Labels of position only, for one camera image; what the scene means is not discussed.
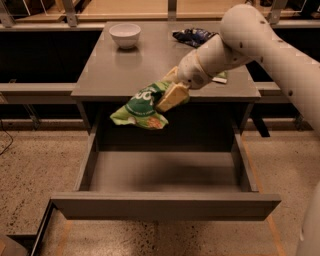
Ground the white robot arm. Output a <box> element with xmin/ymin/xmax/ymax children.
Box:
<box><xmin>156</xmin><ymin>4</ymin><xmax>320</xmax><ymax>132</ymax></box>

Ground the grey metal rail frame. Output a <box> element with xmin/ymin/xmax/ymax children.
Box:
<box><xmin>0</xmin><ymin>19</ymin><xmax>320</xmax><ymax>133</ymax></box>

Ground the green rice chip bag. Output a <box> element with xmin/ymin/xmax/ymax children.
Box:
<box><xmin>110</xmin><ymin>82</ymin><xmax>169</xmax><ymax>130</ymax></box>

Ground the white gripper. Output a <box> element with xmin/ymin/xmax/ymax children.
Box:
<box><xmin>156</xmin><ymin>50</ymin><xmax>212</xmax><ymax>112</ymax></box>

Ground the black floor cable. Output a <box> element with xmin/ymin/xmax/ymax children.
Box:
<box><xmin>0</xmin><ymin>119</ymin><xmax>14</xmax><ymax>156</ymax></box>

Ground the green jalapeno chip bag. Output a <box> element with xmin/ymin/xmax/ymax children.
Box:
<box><xmin>213</xmin><ymin>71</ymin><xmax>228</xmax><ymax>84</ymax></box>

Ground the white ceramic bowl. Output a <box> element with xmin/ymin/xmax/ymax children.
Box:
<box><xmin>109</xmin><ymin>23</ymin><xmax>141</xmax><ymax>49</ymax></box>

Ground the open grey top drawer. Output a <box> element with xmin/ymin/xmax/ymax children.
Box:
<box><xmin>51</xmin><ymin>117</ymin><xmax>281</xmax><ymax>221</ymax></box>

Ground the grey drawer cabinet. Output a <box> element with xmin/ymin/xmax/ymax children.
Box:
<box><xmin>72</xmin><ymin>22</ymin><xmax>260</xmax><ymax>136</ymax></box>

